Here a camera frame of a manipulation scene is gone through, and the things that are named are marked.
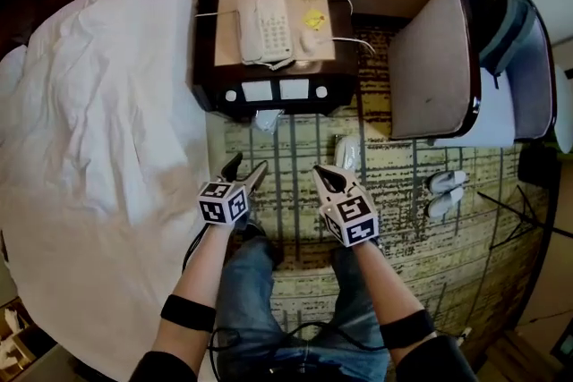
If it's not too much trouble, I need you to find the grey backpack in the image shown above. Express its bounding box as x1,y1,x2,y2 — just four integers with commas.
478,0,538,90

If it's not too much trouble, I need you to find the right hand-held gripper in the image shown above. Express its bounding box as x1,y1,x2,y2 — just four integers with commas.
312,164,381,249

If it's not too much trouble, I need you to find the white bed duvet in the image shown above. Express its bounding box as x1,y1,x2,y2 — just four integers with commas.
0,0,211,382

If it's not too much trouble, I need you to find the white oval device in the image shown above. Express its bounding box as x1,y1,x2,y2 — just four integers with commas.
298,30,320,55

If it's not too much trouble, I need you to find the dark wooden nightstand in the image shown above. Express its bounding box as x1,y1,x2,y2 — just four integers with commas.
191,0,359,122

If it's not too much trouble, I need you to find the person's left forearm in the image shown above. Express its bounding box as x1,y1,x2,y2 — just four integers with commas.
150,224,235,357

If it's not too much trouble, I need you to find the yellow note card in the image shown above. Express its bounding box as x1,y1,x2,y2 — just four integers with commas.
302,7,325,32

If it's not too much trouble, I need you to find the person's right forearm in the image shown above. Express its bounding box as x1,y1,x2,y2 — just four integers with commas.
355,236,438,361

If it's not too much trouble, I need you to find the white corded telephone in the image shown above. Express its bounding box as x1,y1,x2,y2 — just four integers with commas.
235,0,297,71

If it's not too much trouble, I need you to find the white pillow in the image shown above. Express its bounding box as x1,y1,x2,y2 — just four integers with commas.
24,0,193,59
0,43,29,80

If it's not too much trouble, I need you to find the white packing paper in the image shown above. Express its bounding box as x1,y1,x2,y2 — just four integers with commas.
0,308,23,368

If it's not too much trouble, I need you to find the armchair with blue seat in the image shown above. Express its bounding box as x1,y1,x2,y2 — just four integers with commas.
389,0,560,149

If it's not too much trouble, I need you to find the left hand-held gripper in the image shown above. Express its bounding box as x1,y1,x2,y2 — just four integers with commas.
197,152,270,229

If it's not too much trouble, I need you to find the person's black top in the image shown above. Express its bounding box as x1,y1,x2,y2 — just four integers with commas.
128,334,481,382

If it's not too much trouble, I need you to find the black tripod light stand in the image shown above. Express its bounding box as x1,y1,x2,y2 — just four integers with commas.
476,185,573,250

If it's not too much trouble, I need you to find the black waste bin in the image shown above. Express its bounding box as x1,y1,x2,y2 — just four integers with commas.
517,143,560,188

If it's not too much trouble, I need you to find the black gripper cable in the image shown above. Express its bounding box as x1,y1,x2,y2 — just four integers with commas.
181,222,208,275

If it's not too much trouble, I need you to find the open cardboard box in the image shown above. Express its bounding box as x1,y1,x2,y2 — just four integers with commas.
0,298,39,375

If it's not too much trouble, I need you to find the black forearm band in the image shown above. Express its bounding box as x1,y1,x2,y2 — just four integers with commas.
379,309,436,350
159,293,218,333

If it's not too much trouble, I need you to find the round white side table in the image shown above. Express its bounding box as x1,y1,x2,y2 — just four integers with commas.
552,64,573,156

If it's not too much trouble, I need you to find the white square switch panel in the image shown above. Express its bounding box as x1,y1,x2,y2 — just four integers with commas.
278,78,311,100
241,80,273,102

